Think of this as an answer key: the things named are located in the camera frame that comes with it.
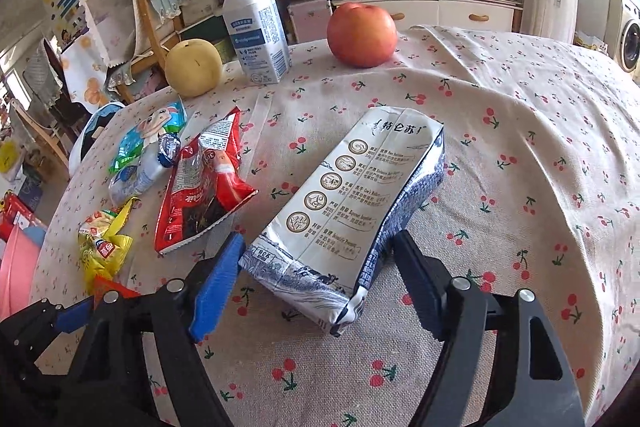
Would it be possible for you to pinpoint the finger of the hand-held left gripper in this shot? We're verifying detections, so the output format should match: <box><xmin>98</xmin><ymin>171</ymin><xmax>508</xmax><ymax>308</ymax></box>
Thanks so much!
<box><xmin>0</xmin><ymin>298</ymin><xmax>97</xmax><ymax>390</ymax></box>

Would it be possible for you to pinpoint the red white wrapper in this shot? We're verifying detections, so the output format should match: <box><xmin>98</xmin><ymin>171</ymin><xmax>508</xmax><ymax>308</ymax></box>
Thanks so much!
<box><xmin>199</xmin><ymin>134</ymin><xmax>259</xmax><ymax>214</ymax></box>

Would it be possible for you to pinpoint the white blue packet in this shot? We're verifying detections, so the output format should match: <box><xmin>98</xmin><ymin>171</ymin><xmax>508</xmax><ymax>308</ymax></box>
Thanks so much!
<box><xmin>237</xmin><ymin>107</ymin><xmax>446</xmax><ymax>337</ymax></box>

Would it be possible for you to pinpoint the red black snack bag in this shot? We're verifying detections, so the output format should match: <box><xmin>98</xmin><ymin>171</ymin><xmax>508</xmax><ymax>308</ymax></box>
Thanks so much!
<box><xmin>154</xmin><ymin>107</ymin><xmax>246</xmax><ymax>255</ymax></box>

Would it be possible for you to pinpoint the yellow plastic bag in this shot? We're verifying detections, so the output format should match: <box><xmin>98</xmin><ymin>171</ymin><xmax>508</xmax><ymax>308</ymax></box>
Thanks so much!
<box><xmin>0</xmin><ymin>142</ymin><xmax>21</xmax><ymax>172</ymax></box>

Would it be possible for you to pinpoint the red gift bag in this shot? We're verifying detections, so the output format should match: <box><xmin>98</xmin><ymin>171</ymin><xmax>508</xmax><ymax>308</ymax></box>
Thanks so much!
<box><xmin>0</xmin><ymin>193</ymin><xmax>37</xmax><ymax>228</ymax></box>

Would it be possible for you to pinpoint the blue green snack bag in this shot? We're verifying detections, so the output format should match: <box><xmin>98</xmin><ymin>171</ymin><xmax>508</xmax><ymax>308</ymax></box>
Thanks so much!
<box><xmin>109</xmin><ymin>101</ymin><xmax>188</xmax><ymax>174</ymax></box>

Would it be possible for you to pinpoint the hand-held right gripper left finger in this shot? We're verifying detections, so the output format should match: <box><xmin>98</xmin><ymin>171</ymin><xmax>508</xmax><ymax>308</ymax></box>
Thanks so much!
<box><xmin>60</xmin><ymin>233</ymin><xmax>247</xmax><ymax>427</ymax></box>

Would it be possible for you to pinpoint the white sack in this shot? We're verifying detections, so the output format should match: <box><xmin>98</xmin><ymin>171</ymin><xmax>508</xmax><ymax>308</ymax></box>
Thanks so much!
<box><xmin>177</xmin><ymin>0</ymin><xmax>223</xmax><ymax>28</ymax></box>

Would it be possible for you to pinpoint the cherry print tablecloth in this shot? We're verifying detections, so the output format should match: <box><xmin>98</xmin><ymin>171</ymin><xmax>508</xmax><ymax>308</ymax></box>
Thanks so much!
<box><xmin>30</xmin><ymin>24</ymin><xmax>640</xmax><ymax>427</ymax></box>

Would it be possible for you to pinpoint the blue white padded bag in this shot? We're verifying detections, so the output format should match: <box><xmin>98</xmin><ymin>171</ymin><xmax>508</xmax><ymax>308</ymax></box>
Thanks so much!
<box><xmin>67</xmin><ymin>103</ymin><xmax>126</xmax><ymax>170</ymax></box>

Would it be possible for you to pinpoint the white washing machine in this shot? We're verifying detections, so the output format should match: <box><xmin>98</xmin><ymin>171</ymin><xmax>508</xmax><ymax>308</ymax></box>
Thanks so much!
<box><xmin>602</xmin><ymin>0</ymin><xmax>640</xmax><ymax>75</ymax></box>

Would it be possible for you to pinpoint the yellow pear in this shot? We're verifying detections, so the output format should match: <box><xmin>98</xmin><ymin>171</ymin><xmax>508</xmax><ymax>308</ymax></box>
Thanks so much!
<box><xmin>165</xmin><ymin>38</ymin><xmax>223</xmax><ymax>98</ymax></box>

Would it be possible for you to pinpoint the white plastic milk bottle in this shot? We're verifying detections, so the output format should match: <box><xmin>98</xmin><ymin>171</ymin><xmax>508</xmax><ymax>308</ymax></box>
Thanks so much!
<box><xmin>221</xmin><ymin>0</ymin><xmax>292</xmax><ymax>84</ymax></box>

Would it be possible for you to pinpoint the cream television cabinet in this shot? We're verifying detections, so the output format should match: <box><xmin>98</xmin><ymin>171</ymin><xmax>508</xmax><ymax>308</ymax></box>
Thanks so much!
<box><xmin>270</xmin><ymin>0</ymin><xmax>523</xmax><ymax>45</ymax></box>

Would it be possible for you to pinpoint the pink plastic bucket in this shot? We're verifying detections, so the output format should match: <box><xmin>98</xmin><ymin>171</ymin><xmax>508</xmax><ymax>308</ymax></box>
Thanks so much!
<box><xmin>0</xmin><ymin>223</ymin><xmax>43</xmax><ymax>320</ymax></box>

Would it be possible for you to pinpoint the yellow snack wrapper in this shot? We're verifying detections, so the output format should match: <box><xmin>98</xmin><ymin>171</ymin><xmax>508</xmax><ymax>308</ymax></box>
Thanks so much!
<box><xmin>77</xmin><ymin>197</ymin><xmax>135</xmax><ymax>295</ymax></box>

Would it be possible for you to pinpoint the white cartoon cover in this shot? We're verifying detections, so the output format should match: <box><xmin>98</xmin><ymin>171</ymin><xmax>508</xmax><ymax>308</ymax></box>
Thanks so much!
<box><xmin>80</xmin><ymin>0</ymin><xmax>143</xmax><ymax>72</ymax></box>

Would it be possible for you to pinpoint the red orange wrapper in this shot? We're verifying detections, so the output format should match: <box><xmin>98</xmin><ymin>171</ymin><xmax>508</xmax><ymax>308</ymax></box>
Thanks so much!
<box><xmin>92</xmin><ymin>276</ymin><xmax>142</xmax><ymax>303</ymax></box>

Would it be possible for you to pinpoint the small white drink bottle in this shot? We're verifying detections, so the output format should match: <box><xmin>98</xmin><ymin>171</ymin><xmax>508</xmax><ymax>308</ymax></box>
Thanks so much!
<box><xmin>108</xmin><ymin>132</ymin><xmax>182</xmax><ymax>208</ymax></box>

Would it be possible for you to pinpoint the pink storage box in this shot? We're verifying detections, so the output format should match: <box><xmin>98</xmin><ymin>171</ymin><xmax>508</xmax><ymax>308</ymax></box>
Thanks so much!
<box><xmin>287</xmin><ymin>0</ymin><xmax>333</xmax><ymax>42</ymax></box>

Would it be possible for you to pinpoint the red apple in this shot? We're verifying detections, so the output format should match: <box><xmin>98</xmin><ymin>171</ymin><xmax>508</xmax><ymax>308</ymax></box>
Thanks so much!
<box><xmin>327</xmin><ymin>3</ymin><xmax>399</xmax><ymax>68</ymax></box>

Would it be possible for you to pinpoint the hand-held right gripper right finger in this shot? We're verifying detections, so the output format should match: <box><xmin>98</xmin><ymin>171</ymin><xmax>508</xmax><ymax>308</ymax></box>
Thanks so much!
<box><xmin>392</xmin><ymin>231</ymin><xmax>586</xmax><ymax>427</ymax></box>

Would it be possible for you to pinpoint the dining table orange print cloth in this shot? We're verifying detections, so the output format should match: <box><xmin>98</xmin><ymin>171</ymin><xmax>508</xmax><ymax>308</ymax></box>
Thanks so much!
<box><xmin>60</xmin><ymin>34</ymin><xmax>116</xmax><ymax>112</ymax></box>

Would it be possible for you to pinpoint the green waste bin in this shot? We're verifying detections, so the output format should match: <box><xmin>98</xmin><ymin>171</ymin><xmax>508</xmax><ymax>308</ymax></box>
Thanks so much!
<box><xmin>210</xmin><ymin>32</ymin><xmax>237</xmax><ymax>64</ymax></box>

